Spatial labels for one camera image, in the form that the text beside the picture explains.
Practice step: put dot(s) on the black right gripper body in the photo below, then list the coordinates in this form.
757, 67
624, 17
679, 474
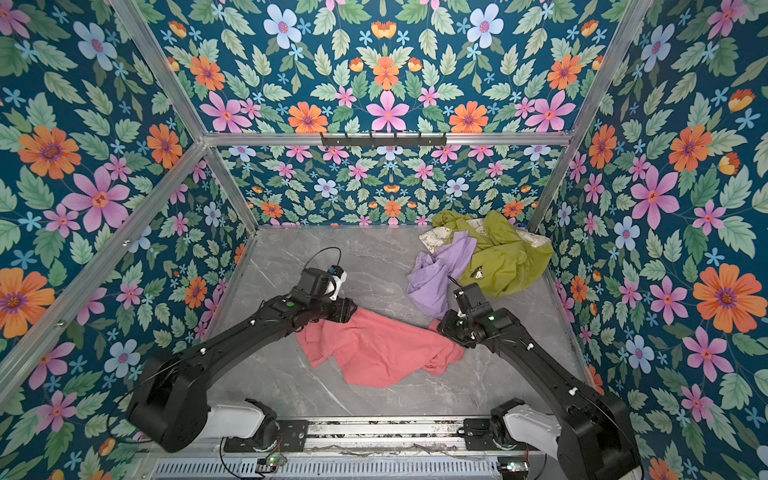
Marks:
457, 328

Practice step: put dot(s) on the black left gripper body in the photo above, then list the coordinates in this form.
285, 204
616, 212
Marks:
337, 310

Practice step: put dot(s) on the pink cloth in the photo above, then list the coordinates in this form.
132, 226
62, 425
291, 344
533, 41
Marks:
375, 351

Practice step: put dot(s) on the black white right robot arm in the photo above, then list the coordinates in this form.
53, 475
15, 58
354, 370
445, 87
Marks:
589, 434

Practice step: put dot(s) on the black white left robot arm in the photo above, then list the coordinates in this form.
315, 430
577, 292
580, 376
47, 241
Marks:
170, 402

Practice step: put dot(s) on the lavender cloth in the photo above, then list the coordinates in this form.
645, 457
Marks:
431, 275

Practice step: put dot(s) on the olive green cloth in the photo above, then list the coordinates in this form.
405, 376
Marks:
506, 259

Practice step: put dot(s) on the white patterned cloth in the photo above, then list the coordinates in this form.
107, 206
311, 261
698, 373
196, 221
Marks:
438, 237

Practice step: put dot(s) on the right green circuit board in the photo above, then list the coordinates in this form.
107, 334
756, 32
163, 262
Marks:
513, 469

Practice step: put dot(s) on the green circuit board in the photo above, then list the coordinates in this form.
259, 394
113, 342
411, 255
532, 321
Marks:
271, 463
513, 469

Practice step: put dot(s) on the left green circuit board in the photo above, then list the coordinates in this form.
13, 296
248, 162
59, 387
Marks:
271, 463

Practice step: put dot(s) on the white ventilation grille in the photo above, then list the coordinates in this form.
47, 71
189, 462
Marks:
331, 468

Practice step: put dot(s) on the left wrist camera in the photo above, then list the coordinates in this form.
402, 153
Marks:
337, 277

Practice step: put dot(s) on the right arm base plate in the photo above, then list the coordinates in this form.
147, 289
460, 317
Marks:
478, 435

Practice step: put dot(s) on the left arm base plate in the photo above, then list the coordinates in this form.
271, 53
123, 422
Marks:
282, 437

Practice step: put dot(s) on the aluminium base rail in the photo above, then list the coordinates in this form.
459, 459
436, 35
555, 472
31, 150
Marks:
378, 433

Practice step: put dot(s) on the black hook rail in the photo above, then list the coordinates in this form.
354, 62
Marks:
374, 140

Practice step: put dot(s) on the aluminium corner frame post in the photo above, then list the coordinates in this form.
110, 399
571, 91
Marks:
201, 146

